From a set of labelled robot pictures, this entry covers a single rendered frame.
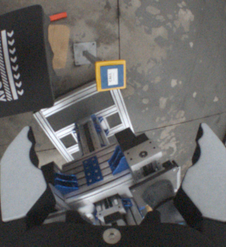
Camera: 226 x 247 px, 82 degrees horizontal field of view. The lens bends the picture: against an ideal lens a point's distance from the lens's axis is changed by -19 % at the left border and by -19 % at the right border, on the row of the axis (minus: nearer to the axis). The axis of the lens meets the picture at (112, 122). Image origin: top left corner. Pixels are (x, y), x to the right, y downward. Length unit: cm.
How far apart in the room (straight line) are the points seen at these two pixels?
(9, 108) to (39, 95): 16
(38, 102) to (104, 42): 110
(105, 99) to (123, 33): 71
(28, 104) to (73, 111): 89
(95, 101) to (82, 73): 32
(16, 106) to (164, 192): 72
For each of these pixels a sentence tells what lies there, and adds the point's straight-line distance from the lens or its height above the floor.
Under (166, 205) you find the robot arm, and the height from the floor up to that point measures 137.
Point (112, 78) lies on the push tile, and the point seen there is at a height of 97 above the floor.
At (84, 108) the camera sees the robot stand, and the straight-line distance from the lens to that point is 155.
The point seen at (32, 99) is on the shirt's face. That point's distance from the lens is 70.
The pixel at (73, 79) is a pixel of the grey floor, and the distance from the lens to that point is 165.
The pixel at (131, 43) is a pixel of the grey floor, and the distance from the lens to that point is 173.
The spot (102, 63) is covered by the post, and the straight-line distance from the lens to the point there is 67.
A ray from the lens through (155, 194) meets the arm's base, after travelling 68.
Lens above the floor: 159
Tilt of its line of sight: 55 degrees down
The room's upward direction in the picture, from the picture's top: 151 degrees clockwise
